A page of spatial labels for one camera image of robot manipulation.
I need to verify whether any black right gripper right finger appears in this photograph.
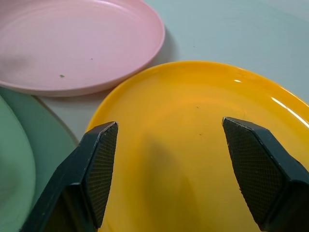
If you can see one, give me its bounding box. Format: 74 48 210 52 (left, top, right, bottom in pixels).
222 116 309 232

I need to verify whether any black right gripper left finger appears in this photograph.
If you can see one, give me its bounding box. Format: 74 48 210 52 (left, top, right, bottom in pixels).
20 121 119 232

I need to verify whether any green plate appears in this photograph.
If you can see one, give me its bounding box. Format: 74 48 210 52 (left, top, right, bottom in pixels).
0 86 78 232

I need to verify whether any yellow plate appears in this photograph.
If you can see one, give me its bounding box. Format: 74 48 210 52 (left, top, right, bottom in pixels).
84 60 309 232

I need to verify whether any pink plate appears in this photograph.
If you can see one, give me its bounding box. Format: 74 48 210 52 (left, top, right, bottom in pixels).
0 0 166 98

